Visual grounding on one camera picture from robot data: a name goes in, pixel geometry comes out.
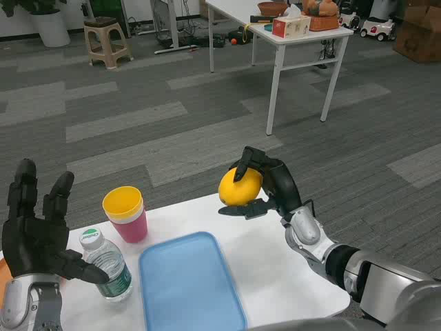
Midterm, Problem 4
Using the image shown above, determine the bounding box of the orange round plate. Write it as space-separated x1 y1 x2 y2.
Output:
0 257 13 311

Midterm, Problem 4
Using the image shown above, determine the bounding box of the yellow lemon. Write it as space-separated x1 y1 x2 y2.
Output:
218 166 263 207

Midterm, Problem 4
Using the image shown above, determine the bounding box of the blue rectangle plate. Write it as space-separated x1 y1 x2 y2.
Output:
139 231 248 331

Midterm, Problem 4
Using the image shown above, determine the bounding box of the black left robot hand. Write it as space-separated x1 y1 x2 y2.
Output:
1 158 110 285

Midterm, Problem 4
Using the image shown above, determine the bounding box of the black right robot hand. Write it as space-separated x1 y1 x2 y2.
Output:
217 146 304 221

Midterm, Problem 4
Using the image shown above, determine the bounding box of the white toy car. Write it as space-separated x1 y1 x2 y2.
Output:
359 14 397 43

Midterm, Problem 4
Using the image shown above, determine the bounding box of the white desk leg frame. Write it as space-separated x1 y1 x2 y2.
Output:
153 0 198 55

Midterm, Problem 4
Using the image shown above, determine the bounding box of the white plant pot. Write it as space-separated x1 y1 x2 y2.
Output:
30 10 71 48

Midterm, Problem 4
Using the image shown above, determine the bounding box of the brown wicker basket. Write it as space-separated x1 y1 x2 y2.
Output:
302 13 340 32

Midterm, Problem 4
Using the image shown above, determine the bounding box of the green potted plant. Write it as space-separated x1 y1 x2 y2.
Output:
0 0 68 18

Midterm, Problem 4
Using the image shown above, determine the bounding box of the yellow plastic cup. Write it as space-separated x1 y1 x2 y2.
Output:
102 185 144 221

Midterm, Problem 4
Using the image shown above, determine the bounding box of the brown bowl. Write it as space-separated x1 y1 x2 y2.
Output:
257 1 289 17

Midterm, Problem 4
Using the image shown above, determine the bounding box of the red white tissue box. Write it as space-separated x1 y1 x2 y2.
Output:
271 4 311 39

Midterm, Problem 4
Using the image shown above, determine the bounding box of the pink plastic cup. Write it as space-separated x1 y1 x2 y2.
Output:
108 208 149 244

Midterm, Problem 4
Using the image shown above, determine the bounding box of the beige plastic stool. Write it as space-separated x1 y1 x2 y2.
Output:
83 16 134 70

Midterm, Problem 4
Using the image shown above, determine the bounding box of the brown cardboard box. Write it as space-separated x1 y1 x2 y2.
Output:
393 0 441 63

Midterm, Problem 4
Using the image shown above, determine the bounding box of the white office table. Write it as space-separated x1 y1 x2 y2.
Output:
205 0 355 136

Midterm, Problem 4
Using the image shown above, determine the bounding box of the clear plastic water bottle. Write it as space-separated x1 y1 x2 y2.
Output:
79 228 134 303

